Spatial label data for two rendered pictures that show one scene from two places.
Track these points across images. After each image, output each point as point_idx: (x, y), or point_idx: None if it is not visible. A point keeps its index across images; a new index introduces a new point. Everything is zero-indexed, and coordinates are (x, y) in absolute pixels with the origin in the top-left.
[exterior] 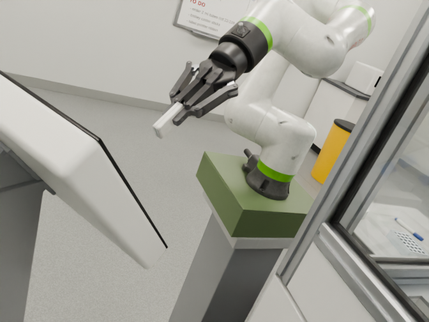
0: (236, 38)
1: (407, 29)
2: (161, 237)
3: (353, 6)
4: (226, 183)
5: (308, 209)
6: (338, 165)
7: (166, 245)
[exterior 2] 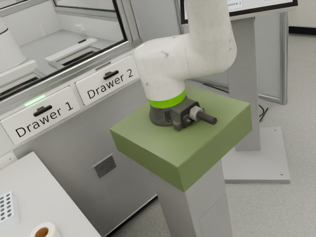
0: None
1: None
2: (180, 14)
3: None
4: (201, 90)
5: (129, 119)
6: None
7: (181, 22)
